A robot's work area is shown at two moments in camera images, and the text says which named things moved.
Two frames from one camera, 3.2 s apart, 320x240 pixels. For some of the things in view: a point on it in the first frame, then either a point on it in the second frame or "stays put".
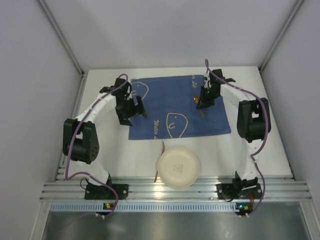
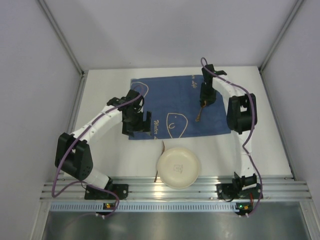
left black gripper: [130, 110] to [146, 121]
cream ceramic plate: [178, 168] stays put
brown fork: [161, 153] stays put
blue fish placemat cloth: [170, 104] stays put
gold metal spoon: [196, 99] to [203, 106]
